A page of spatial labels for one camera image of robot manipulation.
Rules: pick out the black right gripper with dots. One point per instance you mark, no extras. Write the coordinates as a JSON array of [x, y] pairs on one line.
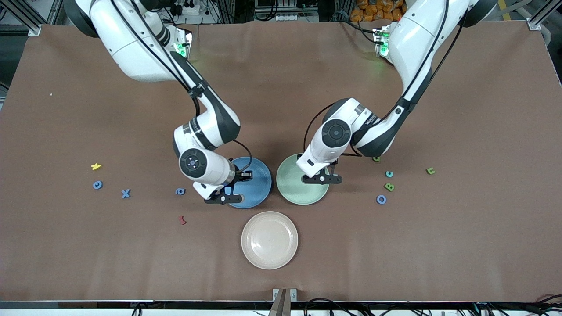
[[239, 177]]

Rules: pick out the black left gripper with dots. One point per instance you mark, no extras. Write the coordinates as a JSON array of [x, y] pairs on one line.
[[335, 162]]

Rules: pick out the green foam letter B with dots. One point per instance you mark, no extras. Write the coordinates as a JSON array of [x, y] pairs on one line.
[[389, 186]]

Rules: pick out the blue foam letter X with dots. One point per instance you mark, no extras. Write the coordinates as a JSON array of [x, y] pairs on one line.
[[126, 193]]

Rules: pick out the blue letter Q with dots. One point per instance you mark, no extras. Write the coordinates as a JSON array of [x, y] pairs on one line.
[[94, 185]]

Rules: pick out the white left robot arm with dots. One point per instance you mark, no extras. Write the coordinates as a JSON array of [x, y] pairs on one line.
[[412, 39]]

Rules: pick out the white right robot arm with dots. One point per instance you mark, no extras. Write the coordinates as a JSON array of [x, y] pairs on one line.
[[131, 48]]

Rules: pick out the blue plate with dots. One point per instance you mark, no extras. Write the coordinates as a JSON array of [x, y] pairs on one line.
[[260, 189]]

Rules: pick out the light green plate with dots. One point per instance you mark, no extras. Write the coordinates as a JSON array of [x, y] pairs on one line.
[[298, 193]]

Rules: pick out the blue foam letter O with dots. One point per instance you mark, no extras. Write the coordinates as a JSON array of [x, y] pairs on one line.
[[378, 199]]

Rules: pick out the beige plate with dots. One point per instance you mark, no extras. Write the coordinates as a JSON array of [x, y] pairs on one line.
[[269, 240]]

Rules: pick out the yellow foam letter k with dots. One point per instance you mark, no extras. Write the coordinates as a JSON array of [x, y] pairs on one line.
[[96, 166]]

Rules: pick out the white power strip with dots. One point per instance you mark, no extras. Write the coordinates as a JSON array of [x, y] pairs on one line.
[[287, 17]]

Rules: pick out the pile of orange objects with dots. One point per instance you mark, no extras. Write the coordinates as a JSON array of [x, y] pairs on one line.
[[373, 11]]

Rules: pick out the power strip with plugs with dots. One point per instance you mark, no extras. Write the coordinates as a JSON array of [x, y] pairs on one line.
[[189, 8]]

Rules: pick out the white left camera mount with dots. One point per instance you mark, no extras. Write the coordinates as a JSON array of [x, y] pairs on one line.
[[306, 166]]

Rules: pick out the metal camera bracket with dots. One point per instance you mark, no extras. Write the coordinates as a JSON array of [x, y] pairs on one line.
[[281, 303]]

